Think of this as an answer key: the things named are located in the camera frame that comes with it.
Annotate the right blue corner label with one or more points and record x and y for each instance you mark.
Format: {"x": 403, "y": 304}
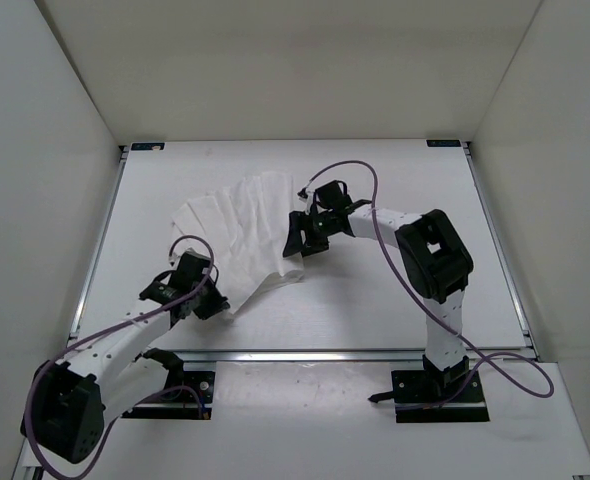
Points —
{"x": 443, "y": 143}

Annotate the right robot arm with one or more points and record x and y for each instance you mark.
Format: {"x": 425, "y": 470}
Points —
{"x": 437, "y": 265}

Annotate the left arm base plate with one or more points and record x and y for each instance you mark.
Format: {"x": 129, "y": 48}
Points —
{"x": 190, "y": 398}

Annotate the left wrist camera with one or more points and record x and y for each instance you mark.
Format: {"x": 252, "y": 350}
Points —
{"x": 174, "y": 260}

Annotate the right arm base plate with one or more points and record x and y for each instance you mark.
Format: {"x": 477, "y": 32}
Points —
{"x": 417, "y": 399}

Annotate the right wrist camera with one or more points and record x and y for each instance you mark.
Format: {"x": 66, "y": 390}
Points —
{"x": 307, "y": 195}

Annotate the aluminium left side rail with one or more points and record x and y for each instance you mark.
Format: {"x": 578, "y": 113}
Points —
{"x": 82, "y": 301}

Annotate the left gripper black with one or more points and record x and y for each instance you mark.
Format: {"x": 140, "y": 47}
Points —
{"x": 216, "y": 303}

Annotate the aluminium front rail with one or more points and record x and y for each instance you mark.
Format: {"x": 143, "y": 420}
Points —
{"x": 301, "y": 356}

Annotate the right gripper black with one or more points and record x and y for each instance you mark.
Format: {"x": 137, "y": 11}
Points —
{"x": 311, "y": 245}

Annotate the white pleated skirt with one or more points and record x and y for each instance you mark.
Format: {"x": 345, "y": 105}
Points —
{"x": 246, "y": 225}

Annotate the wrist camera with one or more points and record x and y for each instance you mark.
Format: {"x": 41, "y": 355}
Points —
{"x": 174, "y": 260}
{"x": 307, "y": 195}

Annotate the blue corner label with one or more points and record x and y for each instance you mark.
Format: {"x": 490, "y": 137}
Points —
{"x": 443, "y": 143}
{"x": 147, "y": 146}

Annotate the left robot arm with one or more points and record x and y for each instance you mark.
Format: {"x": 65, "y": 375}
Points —
{"x": 76, "y": 398}

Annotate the left blue corner label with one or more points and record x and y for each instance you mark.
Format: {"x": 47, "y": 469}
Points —
{"x": 147, "y": 146}

